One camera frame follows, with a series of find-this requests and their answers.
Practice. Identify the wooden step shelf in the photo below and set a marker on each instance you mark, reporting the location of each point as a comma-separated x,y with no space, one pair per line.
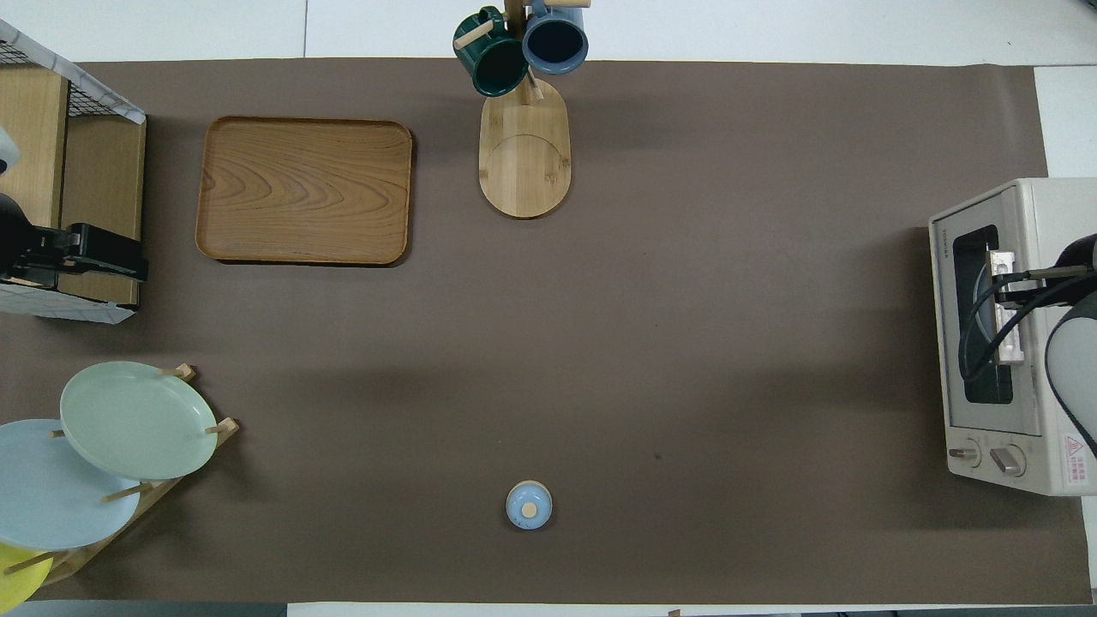
103,171

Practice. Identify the glass oven door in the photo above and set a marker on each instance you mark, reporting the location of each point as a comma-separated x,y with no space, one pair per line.
950,343

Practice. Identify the yellow plate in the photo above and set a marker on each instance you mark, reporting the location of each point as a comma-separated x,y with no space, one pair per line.
17,583

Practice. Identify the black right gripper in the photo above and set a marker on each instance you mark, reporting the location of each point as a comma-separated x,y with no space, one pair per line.
1063,293

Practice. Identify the blue mug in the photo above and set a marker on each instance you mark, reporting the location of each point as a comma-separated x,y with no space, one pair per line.
555,41

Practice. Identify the wooden mug tree stand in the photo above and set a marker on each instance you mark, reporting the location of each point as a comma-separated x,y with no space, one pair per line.
523,171

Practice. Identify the large light blue plate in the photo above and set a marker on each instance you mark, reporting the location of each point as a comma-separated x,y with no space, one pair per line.
51,497

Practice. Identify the brown table mat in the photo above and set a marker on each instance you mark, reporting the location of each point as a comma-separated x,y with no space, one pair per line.
686,343

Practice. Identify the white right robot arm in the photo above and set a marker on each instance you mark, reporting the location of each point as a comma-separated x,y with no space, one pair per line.
1076,368

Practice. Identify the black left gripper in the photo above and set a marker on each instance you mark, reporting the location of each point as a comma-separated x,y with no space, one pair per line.
43,253

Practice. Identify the wooden plate rack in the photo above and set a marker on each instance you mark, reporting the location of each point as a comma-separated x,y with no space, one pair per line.
224,428

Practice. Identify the cream toaster oven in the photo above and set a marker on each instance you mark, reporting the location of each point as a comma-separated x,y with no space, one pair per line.
1058,206

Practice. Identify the wooden serving tray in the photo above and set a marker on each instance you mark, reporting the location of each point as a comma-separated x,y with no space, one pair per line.
304,193

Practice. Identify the pale green plate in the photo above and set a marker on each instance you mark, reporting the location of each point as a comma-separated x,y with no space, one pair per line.
137,420

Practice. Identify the dark green mug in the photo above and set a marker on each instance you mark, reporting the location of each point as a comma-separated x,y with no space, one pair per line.
493,64

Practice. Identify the grey oven knob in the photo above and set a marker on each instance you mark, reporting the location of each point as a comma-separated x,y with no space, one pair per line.
1008,461
964,452

